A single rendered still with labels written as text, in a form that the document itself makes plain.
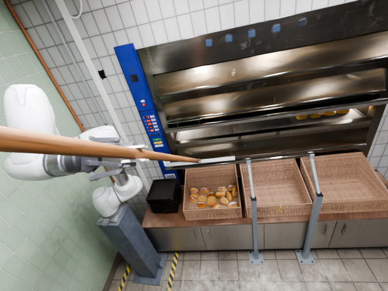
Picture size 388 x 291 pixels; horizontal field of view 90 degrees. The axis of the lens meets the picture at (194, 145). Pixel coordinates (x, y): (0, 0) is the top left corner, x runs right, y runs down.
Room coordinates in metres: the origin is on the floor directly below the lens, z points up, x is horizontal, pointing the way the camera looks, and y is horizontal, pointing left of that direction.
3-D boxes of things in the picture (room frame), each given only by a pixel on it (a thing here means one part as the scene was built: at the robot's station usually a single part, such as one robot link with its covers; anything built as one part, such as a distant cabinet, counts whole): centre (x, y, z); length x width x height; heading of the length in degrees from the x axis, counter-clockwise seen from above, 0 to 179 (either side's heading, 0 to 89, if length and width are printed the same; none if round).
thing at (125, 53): (2.67, 0.14, 1.08); 1.93 x 0.16 x 2.15; 168
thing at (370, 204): (1.15, -1.22, 0.72); 0.56 x 0.49 x 0.28; 77
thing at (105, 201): (1.17, 0.80, 1.17); 0.18 x 0.16 x 0.22; 115
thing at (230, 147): (1.54, -0.68, 1.02); 1.79 x 0.11 x 0.19; 78
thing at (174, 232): (1.28, -0.51, 0.29); 2.42 x 0.56 x 0.58; 78
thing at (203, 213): (1.40, -0.06, 0.72); 0.56 x 0.49 x 0.28; 78
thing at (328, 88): (1.54, -0.68, 1.54); 1.79 x 0.11 x 0.19; 78
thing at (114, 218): (1.15, 0.81, 1.03); 0.22 x 0.18 x 0.06; 163
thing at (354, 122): (1.56, -0.69, 1.16); 1.80 x 0.06 x 0.04; 78
